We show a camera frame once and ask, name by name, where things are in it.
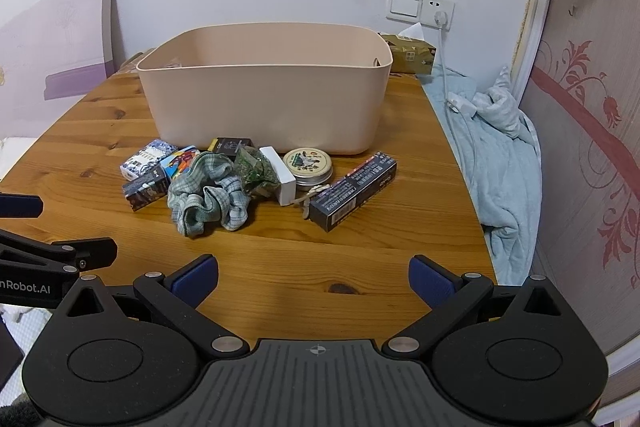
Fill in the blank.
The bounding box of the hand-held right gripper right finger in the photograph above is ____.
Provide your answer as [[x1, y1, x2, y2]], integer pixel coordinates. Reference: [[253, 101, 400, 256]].
[[381, 255, 571, 355]]

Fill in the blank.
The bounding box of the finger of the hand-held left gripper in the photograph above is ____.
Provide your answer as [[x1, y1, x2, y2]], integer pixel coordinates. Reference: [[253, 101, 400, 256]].
[[0, 229, 118, 277], [0, 194, 44, 219]]

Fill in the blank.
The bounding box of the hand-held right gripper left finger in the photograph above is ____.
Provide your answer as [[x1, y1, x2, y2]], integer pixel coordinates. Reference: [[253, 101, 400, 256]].
[[60, 255, 251, 356]]

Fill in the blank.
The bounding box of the green checked scrunchie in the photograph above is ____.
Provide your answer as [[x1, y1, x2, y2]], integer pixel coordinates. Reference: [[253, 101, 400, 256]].
[[167, 152, 251, 238]]

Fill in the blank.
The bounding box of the small dark printed box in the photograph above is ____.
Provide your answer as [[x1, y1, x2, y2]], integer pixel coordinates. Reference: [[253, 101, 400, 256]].
[[122, 168, 170, 212]]

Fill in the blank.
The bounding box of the blue white patterned box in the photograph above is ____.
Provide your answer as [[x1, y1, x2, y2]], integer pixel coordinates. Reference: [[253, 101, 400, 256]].
[[120, 138, 180, 181]]

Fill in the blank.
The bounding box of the colourful card box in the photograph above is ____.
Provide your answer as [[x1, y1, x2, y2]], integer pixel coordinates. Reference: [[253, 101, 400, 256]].
[[161, 145, 202, 180]]

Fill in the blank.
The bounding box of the green mesh sachet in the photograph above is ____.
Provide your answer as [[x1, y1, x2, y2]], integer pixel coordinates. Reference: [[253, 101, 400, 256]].
[[234, 146, 281, 198]]

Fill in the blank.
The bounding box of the white card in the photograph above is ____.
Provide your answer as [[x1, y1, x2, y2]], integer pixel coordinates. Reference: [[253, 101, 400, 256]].
[[258, 146, 297, 206]]

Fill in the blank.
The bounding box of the black box with yellow edge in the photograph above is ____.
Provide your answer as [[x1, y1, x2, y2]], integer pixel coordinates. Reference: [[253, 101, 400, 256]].
[[207, 137, 254, 158]]

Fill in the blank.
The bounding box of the round metal tin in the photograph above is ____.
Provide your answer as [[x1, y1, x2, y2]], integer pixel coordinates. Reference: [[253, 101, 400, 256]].
[[282, 148, 333, 192]]

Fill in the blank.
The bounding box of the beige plastic storage bin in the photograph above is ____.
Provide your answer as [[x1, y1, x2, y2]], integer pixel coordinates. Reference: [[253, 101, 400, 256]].
[[136, 24, 393, 156]]

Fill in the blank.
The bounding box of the white cloth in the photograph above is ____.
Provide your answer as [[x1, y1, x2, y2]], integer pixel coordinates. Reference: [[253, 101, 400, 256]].
[[0, 305, 53, 408]]

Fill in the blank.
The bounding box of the light blue blanket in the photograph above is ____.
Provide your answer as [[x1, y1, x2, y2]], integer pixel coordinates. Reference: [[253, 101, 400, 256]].
[[420, 64, 543, 286]]

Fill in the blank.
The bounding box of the white charger adapter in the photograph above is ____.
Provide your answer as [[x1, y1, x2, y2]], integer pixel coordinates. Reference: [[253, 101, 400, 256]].
[[446, 92, 479, 118]]

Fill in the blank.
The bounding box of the brown tissue box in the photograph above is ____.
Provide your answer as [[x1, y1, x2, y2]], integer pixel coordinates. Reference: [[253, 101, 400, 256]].
[[377, 23, 437, 76]]

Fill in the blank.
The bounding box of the floral patterned headboard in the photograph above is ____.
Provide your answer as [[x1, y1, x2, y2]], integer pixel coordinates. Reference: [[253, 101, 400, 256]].
[[495, 0, 640, 358]]

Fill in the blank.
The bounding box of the white power cable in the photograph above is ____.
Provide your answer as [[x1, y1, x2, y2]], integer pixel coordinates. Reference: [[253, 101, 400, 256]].
[[437, 27, 483, 208]]

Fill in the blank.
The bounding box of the white wall switch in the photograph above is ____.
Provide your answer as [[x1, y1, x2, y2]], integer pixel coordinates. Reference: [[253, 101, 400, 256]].
[[386, 0, 424, 20]]

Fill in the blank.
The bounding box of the white wall socket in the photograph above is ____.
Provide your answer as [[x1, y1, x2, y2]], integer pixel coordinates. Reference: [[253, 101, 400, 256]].
[[421, 0, 456, 31]]

